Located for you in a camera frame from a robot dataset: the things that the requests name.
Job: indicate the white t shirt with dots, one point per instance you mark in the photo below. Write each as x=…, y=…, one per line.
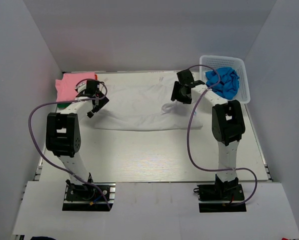
x=143, y=108

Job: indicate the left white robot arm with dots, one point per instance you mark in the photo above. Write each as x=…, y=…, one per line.
x=63, y=135

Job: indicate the white plastic basket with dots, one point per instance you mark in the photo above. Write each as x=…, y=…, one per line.
x=237, y=64

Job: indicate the folded pink t shirt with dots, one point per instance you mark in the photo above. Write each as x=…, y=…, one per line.
x=66, y=86

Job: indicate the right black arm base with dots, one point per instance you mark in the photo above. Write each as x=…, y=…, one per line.
x=209, y=201

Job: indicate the folded green t shirt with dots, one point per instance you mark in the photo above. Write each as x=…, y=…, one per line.
x=63, y=105

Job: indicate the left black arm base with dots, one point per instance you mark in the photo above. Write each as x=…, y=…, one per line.
x=86, y=198

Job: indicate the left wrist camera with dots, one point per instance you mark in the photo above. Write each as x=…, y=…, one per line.
x=81, y=87

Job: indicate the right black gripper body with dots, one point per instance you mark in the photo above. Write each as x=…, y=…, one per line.
x=184, y=99

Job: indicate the blue t shirt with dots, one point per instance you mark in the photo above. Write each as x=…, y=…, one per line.
x=229, y=83

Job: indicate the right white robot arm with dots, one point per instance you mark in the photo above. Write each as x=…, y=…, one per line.
x=227, y=127

